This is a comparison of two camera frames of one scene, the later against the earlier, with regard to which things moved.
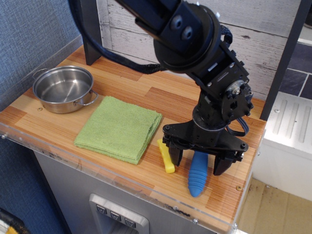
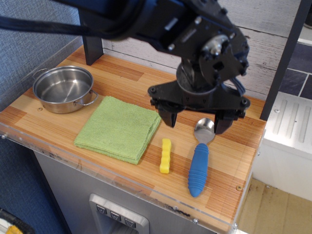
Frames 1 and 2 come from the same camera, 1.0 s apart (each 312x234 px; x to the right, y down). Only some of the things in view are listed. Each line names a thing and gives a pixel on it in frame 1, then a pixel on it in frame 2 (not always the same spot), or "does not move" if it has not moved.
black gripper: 221,142 -> 225,102
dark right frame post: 298,26 does not move
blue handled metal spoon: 198,174 does not move
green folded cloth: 119,130 does not move
